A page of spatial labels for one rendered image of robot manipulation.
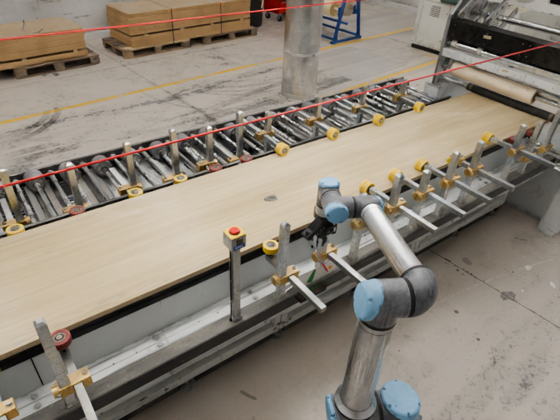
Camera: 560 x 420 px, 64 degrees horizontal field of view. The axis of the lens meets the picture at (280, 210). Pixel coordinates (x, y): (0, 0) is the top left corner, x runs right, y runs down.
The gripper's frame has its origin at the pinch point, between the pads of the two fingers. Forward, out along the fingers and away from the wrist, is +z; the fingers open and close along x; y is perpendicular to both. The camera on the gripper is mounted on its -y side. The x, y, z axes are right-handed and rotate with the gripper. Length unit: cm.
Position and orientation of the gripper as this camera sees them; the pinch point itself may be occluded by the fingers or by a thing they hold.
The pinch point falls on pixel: (317, 248)
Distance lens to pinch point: 208.2
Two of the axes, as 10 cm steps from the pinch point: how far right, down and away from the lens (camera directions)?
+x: -5.9, -5.0, 6.3
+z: -0.5, 8.0, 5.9
